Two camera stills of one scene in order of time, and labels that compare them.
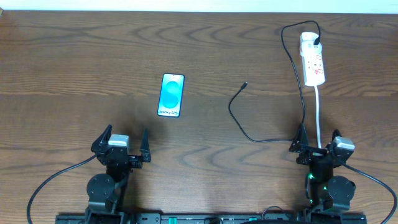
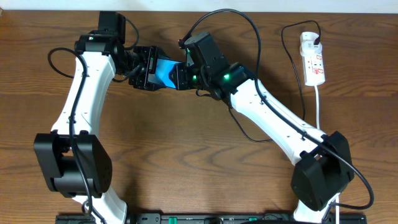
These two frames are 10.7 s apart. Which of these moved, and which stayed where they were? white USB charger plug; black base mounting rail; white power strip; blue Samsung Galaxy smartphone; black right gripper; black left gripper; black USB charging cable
Moved: black left gripper; black right gripper; blue Samsung Galaxy smartphone
Stayed: white USB charger plug; white power strip; black base mounting rail; black USB charging cable
